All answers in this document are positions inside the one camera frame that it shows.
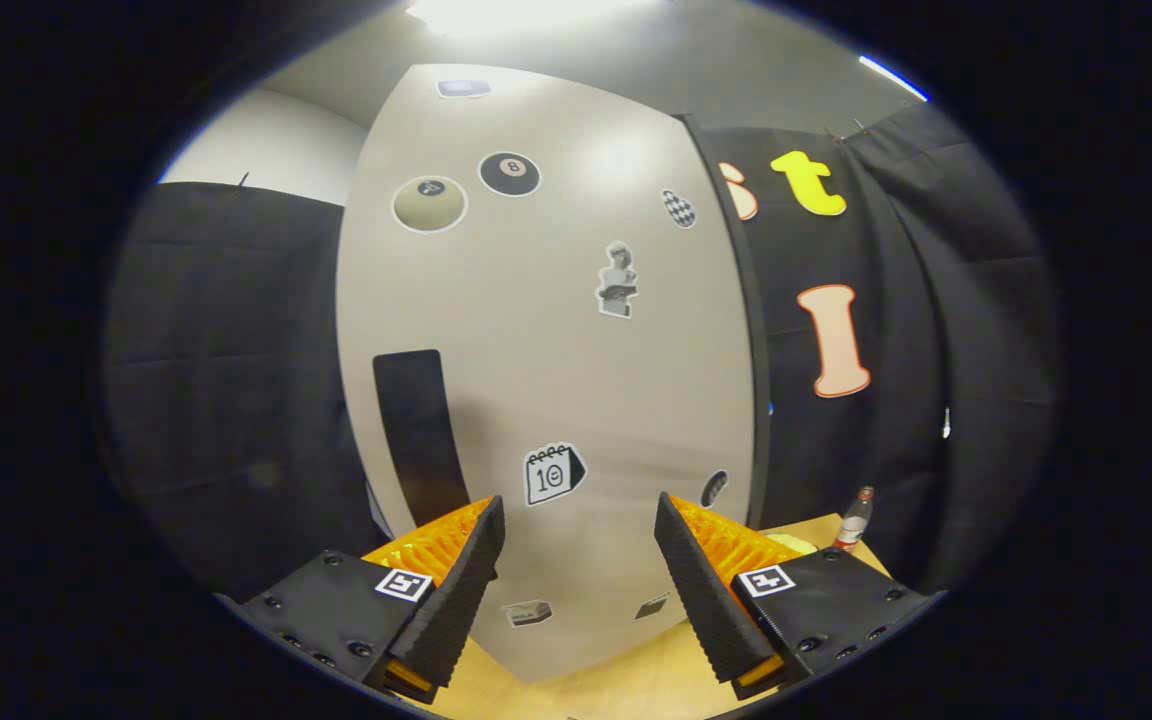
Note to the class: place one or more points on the yellow corn toy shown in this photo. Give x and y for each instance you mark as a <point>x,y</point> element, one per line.
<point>794,544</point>

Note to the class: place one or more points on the black backdrop cloth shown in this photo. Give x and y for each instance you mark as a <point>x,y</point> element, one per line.
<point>226,350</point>

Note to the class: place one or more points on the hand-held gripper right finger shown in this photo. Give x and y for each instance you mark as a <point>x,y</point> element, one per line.
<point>698,590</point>

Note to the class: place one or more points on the clear plastic water bottle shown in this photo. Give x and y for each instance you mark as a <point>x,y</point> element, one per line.
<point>854,525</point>

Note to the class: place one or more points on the large ceiling light panel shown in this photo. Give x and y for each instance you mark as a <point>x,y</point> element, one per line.
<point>526,12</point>

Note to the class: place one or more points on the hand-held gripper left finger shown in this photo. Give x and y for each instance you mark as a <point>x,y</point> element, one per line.
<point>461,590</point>

